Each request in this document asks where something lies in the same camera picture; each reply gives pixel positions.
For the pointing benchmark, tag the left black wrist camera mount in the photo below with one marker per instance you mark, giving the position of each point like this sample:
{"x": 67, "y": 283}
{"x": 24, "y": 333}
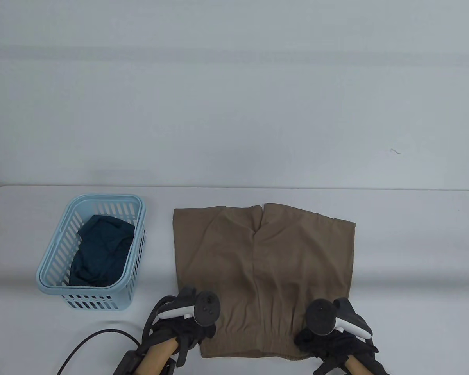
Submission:
{"x": 127, "y": 363}

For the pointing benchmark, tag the dark teal shorts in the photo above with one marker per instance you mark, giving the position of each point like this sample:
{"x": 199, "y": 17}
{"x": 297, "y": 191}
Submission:
{"x": 101, "y": 250}

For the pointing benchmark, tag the light blue plastic basket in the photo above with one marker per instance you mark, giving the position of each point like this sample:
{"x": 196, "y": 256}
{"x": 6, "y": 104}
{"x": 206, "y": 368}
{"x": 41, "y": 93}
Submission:
{"x": 58, "y": 269}

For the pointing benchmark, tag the person's right forearm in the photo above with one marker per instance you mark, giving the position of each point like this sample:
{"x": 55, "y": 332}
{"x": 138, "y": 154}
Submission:
{"x": 353, "y": 367}

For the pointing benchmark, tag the person's left hand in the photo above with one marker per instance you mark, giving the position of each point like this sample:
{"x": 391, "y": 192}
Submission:
{"x": 191, "y": 332}

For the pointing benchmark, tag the person's right hand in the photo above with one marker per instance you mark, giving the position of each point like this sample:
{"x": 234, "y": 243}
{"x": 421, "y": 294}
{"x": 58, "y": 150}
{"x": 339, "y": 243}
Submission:
{"x": 332, "y": 347}

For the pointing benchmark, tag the person's left forearm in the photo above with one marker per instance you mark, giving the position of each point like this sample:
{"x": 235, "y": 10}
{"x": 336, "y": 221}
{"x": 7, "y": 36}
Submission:
{"x": 158, "y": 357}

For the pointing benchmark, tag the left white black controller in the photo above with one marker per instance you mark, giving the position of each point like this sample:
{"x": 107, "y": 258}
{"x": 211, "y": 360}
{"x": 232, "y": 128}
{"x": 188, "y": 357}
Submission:
{"x": 205, "y": 308}

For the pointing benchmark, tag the brown shorts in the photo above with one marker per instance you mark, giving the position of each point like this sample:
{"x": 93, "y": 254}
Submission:
{"x": 265, "y": 265}

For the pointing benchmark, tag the right white black controller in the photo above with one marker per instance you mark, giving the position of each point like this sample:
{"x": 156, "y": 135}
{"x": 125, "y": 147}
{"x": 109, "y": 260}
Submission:
{"x": 320, "y": 316}

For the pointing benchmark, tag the white black controller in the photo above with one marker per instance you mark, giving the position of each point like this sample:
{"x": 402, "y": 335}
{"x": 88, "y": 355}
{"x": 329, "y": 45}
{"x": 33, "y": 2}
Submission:
{"x": 205, "y": 308}
{"x": 320, "y": 316}

